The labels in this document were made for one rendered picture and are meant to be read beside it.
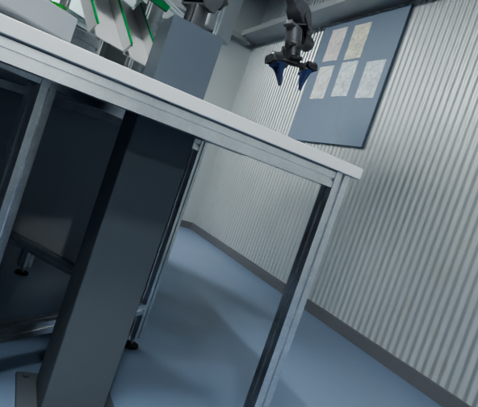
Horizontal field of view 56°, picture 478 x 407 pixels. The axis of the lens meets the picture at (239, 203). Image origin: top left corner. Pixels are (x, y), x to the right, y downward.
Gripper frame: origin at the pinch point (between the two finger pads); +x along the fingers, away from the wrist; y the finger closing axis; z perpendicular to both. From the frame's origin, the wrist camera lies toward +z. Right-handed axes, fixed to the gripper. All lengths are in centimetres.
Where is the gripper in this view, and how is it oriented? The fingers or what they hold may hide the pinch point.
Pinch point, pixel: (290, 77)
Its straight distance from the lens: 162.2
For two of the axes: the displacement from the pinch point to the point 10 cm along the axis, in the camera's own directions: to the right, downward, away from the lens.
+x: -0.7, 10.0, -0.1
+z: -4.8, -0.3, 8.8
